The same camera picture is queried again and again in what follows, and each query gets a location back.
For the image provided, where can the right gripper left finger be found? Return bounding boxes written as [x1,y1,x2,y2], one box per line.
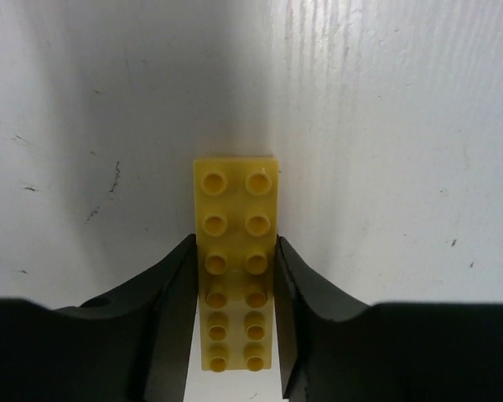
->
[0,235,198,401]

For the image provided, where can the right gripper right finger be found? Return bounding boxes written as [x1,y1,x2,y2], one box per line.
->
[274,238,503,401]

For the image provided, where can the yellow lego plate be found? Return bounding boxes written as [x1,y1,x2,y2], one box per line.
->
[193,157,279,373]

